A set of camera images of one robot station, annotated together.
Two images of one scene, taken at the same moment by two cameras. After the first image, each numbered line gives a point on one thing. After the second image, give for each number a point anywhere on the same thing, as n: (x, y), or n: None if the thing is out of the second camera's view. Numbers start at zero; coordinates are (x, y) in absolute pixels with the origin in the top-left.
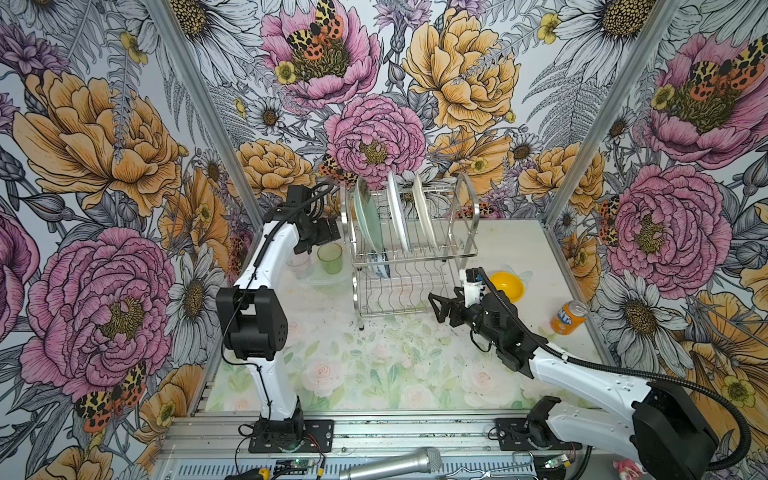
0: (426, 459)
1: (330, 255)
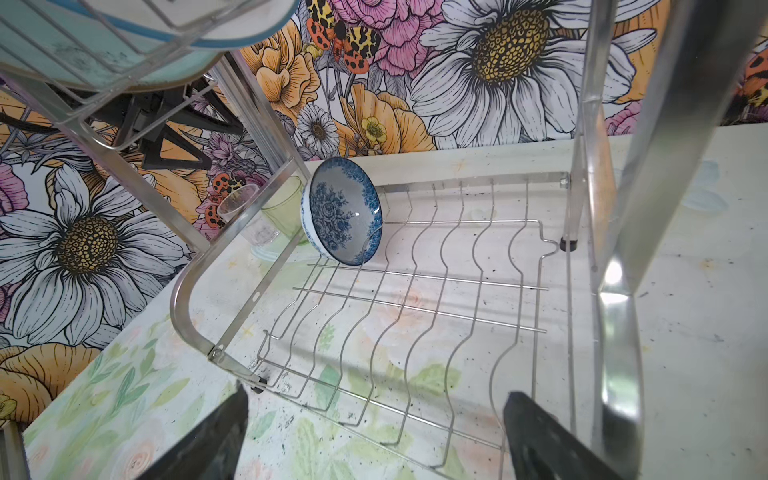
0: None
1: (284, 210)
